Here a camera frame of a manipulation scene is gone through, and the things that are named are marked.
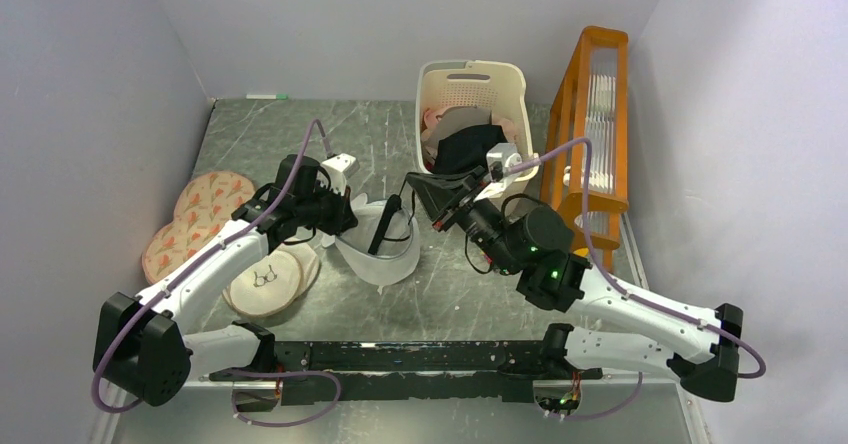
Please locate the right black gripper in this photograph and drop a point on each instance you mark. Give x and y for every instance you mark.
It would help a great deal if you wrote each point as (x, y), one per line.
(435, 191)

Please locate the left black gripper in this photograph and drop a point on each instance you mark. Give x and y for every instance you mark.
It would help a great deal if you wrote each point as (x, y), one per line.
(344, 218)

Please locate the black bra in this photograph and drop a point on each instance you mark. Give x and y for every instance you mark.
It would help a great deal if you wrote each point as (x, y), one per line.
(466, 149)

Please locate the white mesh laundry bag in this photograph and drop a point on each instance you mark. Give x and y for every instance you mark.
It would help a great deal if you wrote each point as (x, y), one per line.
(397, 255)

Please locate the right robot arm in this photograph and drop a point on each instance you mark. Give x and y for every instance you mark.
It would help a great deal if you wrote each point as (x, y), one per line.
(697, 346)

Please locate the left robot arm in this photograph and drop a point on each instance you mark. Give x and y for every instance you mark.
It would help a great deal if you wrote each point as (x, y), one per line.
(146, 344)

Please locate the cream plastic laundry basket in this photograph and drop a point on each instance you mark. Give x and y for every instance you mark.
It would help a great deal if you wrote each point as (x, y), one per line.
(499, 87)

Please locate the pink cloth in basket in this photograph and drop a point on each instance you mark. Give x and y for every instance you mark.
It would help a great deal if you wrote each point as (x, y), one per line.
(510, 130)

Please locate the grey brown cloth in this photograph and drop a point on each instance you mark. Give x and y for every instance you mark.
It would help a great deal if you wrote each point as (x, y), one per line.
(444, 122)

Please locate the beige round fabric pad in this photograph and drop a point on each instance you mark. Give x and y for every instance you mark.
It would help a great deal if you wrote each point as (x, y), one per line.
(274, 283)

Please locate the floral pink oven mitt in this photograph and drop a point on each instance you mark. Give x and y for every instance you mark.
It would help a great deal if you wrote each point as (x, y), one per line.
(203, 207)

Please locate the green white marker pen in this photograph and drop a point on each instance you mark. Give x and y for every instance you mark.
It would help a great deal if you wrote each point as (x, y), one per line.
(270, 97)

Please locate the orange wooden rack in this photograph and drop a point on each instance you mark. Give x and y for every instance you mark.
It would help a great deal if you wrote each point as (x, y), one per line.
(591, 191)

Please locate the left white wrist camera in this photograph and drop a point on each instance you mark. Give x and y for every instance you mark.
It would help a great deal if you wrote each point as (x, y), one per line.
(340, 169)

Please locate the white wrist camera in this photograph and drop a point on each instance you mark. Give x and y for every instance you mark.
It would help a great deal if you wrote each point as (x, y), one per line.
(340, 169)
(498, 175)

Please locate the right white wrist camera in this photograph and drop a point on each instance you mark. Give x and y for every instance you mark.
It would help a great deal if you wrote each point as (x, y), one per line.
(498, 175)

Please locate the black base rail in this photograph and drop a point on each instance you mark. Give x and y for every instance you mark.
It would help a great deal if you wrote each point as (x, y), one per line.
(318, 371)

